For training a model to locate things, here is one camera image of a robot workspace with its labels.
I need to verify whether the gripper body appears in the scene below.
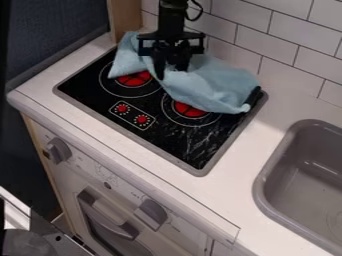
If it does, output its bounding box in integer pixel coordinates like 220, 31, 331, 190
134, 30, 208, 60

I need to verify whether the toy sink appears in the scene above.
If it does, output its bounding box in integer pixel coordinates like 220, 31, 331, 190
251, 118, 342, 256

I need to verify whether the toy stove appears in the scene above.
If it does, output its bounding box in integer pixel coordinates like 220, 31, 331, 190
52, 45, 270, 178

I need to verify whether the white cloth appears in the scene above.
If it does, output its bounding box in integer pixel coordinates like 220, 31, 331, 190
106, 31, 264, 115

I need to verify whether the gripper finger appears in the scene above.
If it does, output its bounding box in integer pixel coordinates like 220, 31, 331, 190
150, 48, 169, 81
172, 46, 194, 73

